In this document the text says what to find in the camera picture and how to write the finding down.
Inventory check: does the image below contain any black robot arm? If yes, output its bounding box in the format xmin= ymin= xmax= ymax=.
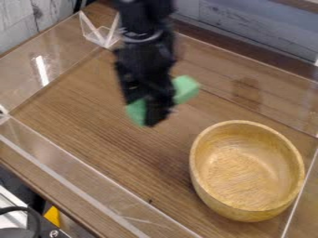
xmin=113 ymin=0 xmax=176 ymax=126

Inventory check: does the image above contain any green rectangular block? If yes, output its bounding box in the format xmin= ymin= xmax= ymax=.
xmin=125 ymin=75 xmax=200 ymax=126

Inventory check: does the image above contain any brown wooden bowl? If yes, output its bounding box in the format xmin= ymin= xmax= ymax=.
xmin=188 ymin=120 xmax=305 ymax=222

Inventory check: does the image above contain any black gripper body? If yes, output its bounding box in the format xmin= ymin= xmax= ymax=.
xmin=113 ymin=31 xmax=176 ymax=93

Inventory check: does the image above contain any black cable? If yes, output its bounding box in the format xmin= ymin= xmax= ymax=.
xmin=0 ymin=205 xmax=42 ymax=238

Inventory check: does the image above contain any clear acrylic corner bracket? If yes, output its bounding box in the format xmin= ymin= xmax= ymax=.
xmin=78 ymin=12 xmax=120 ymax=49

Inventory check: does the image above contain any yellow black equipment part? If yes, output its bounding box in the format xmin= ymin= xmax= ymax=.
xmin=42 ymin=205 xmax=71 ymax=238

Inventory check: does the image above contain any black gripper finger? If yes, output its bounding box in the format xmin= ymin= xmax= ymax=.
xmin=144 ymin=89 xmax=174 ymax=127
xmin=114 ymin=66 xmax=149 ymax=105

